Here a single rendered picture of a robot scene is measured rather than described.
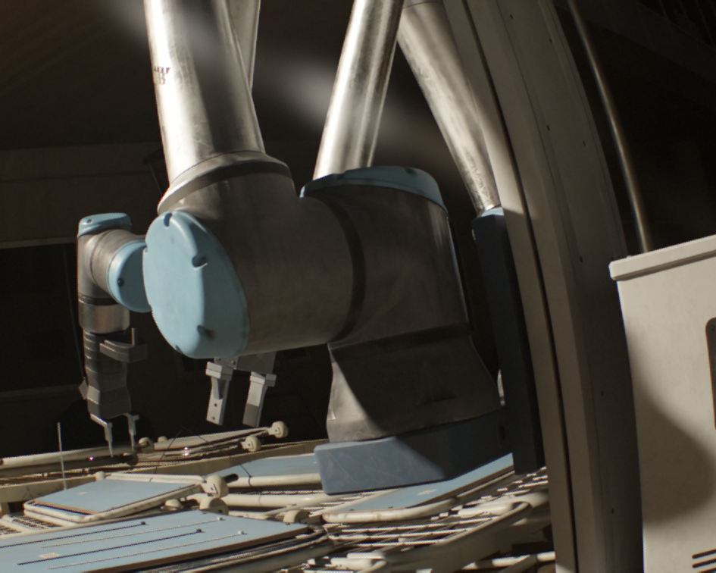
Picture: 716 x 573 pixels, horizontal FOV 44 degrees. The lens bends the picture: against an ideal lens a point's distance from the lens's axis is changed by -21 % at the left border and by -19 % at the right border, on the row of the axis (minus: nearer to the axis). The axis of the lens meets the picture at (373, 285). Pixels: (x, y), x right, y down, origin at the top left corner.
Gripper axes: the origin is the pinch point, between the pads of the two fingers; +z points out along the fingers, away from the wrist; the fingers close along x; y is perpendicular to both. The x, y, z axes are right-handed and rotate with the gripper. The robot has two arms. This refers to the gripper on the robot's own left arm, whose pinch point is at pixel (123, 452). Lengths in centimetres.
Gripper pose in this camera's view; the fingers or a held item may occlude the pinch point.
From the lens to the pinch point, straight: 155.3
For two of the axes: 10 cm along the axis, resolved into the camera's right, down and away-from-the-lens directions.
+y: -8.0, -2.0, 5.7
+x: -6.0, 1.7, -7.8
